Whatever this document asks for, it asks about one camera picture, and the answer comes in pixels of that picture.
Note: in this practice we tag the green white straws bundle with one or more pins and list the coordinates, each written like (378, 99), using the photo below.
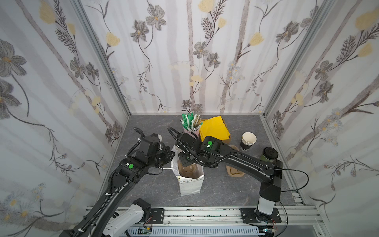
(191, 122)

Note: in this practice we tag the black cup lid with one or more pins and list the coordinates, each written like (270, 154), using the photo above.
(270, 152)

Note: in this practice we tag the white patterned paper bag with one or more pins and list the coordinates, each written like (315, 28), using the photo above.
(187, 186)

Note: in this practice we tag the pink cup holder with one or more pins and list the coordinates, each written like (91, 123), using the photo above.
(193, 133)

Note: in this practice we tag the brown pulp carrier top piece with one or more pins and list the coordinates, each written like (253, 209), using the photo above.
(191, 171)

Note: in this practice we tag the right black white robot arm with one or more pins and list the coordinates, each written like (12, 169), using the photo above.
(269, 174)

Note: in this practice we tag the yellow napkins stack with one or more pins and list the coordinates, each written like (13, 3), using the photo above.
(216, 128)

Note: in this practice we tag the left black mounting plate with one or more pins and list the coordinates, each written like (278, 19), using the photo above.
(153, 216)

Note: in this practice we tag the green paper cup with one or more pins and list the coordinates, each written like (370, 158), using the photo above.
(265, 159)

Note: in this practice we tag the black mounting plate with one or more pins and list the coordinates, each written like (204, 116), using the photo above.
(153, 216)
(251, 216)

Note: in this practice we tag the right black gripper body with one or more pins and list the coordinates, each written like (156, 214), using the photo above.
(185, 161)

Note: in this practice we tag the brown cardboard napkin box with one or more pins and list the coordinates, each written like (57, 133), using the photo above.
(226, 141)

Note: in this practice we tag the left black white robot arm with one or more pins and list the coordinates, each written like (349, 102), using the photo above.
(99, 221)

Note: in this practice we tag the brown pulp cup carrier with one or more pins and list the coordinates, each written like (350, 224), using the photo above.
(232, 172)

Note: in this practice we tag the black paper cup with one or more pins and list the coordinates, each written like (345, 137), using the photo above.
(248, 139)

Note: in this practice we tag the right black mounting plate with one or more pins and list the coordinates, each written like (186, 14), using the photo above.
(251, 216)

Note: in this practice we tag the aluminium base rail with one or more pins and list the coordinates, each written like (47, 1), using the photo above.
(226, 221)

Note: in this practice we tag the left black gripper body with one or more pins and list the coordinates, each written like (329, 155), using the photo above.
(165, 155)

